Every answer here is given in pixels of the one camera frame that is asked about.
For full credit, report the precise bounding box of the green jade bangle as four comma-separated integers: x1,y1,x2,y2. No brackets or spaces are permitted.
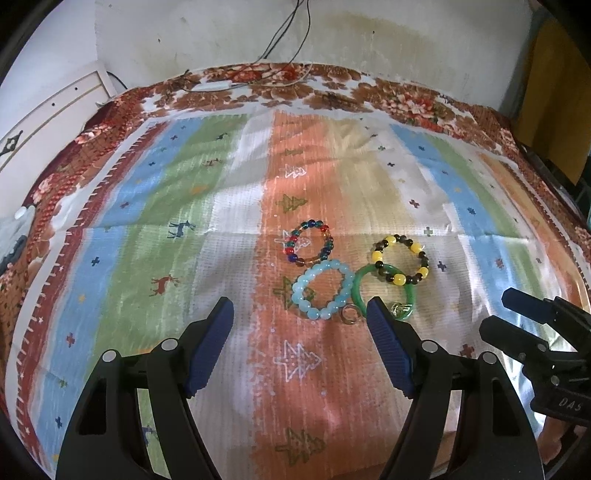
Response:
351,264,417,317

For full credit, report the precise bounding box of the yellow and black bead bracelet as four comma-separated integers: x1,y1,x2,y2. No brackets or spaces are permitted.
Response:
370,233,432,287

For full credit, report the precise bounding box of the light blue bead bracelet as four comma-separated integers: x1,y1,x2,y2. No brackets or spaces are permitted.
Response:
291,259,356,321

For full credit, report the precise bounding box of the multicolour glass bead bracelet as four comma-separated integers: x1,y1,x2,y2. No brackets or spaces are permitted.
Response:
280,219,335,267

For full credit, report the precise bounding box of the small gold earring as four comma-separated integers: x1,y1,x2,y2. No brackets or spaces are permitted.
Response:
391,302,414,321

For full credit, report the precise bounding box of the yellow wooden furniture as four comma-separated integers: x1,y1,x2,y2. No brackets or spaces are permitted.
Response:
513,18,590,183

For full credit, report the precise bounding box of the colourful striped blanket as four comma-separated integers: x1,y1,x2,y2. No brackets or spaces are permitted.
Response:
8,108,583,480

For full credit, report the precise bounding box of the white wooden headboard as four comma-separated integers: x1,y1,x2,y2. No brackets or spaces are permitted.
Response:
0,59,116,172

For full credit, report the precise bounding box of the brown floral bedsheet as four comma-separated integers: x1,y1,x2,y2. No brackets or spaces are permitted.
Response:
0,62,591,462

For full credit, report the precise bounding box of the white power strip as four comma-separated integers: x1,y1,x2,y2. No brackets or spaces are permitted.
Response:
191,80,232,92

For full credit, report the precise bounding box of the black hanging cable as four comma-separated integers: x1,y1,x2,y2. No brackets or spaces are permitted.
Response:
250,0,313,66

